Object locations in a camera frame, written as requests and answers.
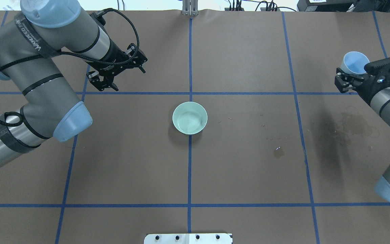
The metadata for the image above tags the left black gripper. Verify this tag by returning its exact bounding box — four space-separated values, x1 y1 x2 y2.
86 40 138 92

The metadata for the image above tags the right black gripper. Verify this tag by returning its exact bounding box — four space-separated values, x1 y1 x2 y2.
334 75 390 105

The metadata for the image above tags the light blue plastic cup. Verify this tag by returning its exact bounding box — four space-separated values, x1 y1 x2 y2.
339 51 370 75

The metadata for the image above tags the mint green bowl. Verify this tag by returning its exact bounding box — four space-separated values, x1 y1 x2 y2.
172 101 208 135

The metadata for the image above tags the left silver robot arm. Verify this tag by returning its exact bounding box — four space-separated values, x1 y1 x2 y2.
0 0 147 168

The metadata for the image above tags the black box with label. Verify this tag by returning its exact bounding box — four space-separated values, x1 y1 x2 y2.
297 0 354 12

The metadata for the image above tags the orange black electronics board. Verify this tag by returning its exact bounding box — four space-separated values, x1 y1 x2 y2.
224 0 244 12

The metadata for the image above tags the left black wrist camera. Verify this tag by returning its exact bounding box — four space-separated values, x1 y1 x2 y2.
123 43 148 74

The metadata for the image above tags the aluminium frame post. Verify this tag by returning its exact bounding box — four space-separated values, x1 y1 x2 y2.
181 0 199 17

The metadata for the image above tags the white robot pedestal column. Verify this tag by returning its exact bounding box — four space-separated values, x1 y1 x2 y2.
144 233 233 244

